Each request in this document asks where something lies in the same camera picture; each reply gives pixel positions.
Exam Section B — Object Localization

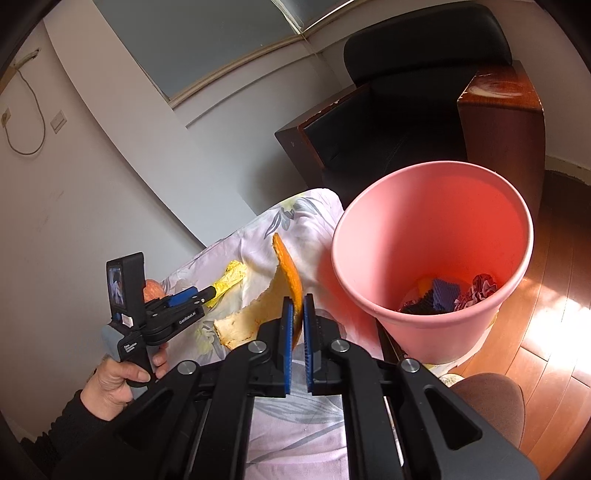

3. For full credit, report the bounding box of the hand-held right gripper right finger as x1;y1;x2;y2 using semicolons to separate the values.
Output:
303;293;540;480

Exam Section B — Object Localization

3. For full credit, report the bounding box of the black leather wooden armchair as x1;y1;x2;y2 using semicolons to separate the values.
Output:
274;4;546;217

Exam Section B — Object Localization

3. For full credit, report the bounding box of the window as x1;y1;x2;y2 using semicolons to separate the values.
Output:
92;0;356;110

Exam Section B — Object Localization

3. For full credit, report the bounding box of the person's left forearm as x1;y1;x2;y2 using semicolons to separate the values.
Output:
21;390;118;480

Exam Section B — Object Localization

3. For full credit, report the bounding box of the floral pink cloth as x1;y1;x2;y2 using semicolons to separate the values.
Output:
99;188;462;480

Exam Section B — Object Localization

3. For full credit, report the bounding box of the orange peel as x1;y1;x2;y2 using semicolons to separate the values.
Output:
213;233;304;350

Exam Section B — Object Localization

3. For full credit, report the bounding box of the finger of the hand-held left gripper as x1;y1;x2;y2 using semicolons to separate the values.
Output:
187;285;219;311
161;286;200;308

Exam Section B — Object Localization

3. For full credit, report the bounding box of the person's left hand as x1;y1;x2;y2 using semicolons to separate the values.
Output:
81;344;170;422

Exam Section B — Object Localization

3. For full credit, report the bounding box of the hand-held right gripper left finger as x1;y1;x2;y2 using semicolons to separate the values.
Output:
53;296;295;480

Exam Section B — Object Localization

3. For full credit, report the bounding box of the red apple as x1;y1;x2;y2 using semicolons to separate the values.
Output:
144;278;167;304

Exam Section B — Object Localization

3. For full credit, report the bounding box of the person's brown trouser leg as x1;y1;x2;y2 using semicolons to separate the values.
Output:
450;374;527;452

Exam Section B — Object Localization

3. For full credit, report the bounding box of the thin wall cable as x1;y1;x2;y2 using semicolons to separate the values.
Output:
7;68;45;156

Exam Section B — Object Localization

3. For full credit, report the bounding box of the pink plastic bin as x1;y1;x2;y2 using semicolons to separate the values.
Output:
332;161;534;365

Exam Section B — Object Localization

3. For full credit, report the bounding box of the yellow foam fruit net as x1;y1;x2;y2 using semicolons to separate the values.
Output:
207;261;246;311

